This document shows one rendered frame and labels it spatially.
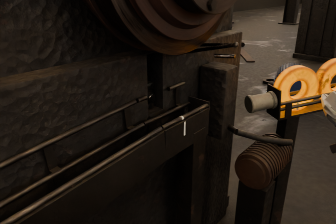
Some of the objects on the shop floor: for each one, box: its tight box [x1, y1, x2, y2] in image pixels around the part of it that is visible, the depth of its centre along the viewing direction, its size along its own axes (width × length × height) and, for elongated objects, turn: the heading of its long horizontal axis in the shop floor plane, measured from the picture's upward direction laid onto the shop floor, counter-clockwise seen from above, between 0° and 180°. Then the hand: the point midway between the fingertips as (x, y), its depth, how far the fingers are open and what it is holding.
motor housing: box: [235, 133, 293, 224], centre depth 108 cm, size 13×22×54 cm, turn 139°
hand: (324, 99), depth 86 cm, fingers closed
